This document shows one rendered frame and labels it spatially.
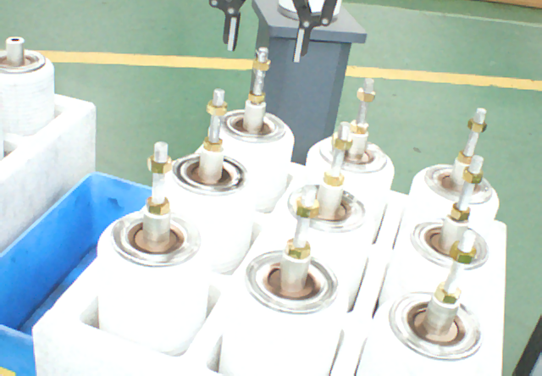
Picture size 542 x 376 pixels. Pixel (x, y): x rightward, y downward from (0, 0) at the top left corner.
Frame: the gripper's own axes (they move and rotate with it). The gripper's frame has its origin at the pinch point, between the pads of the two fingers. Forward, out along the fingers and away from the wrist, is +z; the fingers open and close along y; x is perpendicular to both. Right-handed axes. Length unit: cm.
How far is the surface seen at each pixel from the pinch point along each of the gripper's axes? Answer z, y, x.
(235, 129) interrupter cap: 9.7, -1.7, -2.1
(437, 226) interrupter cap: 9.4, 19.4, -14.7
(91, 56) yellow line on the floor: 36, -43, 72
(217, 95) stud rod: 1.2, -2.9, -12.3
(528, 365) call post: 26.3, 35.2, -13.7
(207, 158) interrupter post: 7.5, -3.1, -13.0
